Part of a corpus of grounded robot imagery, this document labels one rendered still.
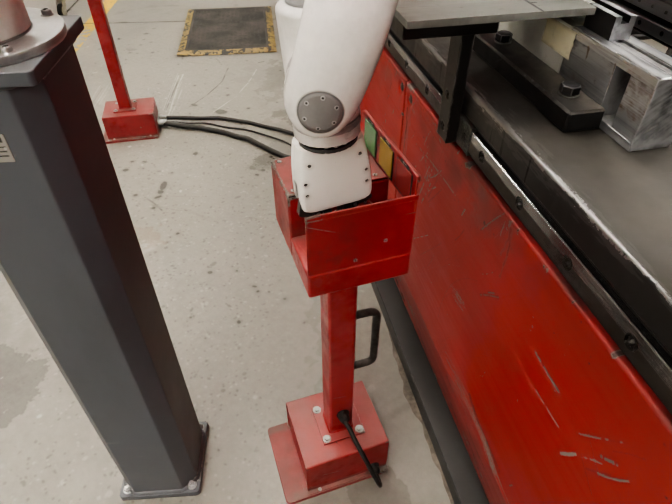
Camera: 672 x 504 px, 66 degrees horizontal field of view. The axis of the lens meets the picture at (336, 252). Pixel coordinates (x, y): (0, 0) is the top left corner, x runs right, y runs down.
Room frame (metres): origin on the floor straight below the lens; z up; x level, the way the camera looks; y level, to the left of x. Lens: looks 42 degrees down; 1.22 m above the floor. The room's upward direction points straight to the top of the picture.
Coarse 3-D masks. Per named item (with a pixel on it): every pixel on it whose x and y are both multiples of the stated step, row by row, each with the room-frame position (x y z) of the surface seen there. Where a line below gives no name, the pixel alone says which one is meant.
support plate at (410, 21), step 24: (408, 0) 0.76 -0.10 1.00; (432, 0) 0.76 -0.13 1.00; (456, 0) 0.76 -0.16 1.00; (480, 0) 0.76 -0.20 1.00; (504, 0) 0.76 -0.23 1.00; (528, 0) 0.76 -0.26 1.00; (552, 0) 0.76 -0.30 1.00; (576, 0) 0.76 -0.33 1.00; (408, 24) 0.67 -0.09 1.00; (432, 24) 0.68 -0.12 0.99; (456, 24) 0.69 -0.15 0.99
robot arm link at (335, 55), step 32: (320, 0) 0.48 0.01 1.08; (352, 0) 0.48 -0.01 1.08; (384, 0) 0.49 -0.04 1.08; (320, 32) 0.47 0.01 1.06; (352, 32) 0.47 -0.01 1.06; (384, 32) 0.48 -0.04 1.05; (320, 64) 0.47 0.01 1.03; (352, 64) 0.47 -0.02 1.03; (288, 96) 0.48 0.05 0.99; (320, 96) 0.47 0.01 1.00; (352, 96) 0.47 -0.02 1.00; (320, 128) 0.47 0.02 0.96
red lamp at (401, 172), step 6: (396, 168) 0.63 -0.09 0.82; (402, 168) 0.61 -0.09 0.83; (396, 174) 0.62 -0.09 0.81; (402, 174) 0.61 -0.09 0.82; (408, 174) 0.59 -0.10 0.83; (396, 180) 0.62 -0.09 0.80; (402, 180) 0.61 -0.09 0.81; (408, 180) 0.59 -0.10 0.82; (396, 186) 0.62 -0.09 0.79; (402, 186) 0.60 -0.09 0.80; (408, 186) 0.59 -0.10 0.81; (402, 192) 0.60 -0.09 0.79; (408, 192) 0.59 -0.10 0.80
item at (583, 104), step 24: (480, 48) 0.88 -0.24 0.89; (504, 48) 0.84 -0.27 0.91; (504, 72) 0.79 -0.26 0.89; (528, 72) 0.75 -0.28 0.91; (552, 72) 0.75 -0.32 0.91; (528, 96) 0.71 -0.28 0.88; (552, 96) 0.67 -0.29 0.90; (552, 120) 0.65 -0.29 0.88; (576, 120) 0.62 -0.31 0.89; (600, 120) 0.63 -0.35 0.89
